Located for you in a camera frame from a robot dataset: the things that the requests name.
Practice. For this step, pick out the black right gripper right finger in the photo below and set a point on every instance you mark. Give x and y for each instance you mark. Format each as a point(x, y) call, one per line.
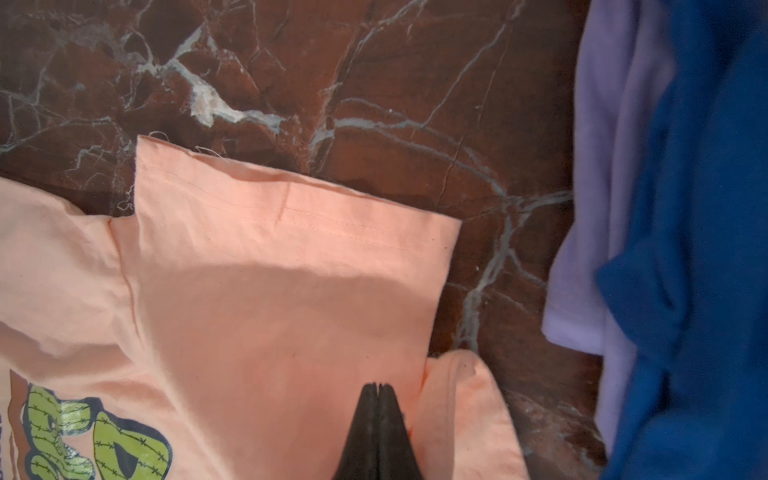
point(395, 454)

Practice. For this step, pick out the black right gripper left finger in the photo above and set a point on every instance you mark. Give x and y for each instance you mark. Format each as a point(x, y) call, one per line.
point(360, 455)

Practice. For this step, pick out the pink graphic t-shirt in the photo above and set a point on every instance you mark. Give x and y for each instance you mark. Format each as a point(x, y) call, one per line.
point(225, 329)

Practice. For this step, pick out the blue folded t-shirt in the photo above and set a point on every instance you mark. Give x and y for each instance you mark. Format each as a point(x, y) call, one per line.
point(690, 288)

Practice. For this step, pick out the purple folded t-shirt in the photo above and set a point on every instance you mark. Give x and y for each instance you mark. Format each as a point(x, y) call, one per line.
point(625, 62)

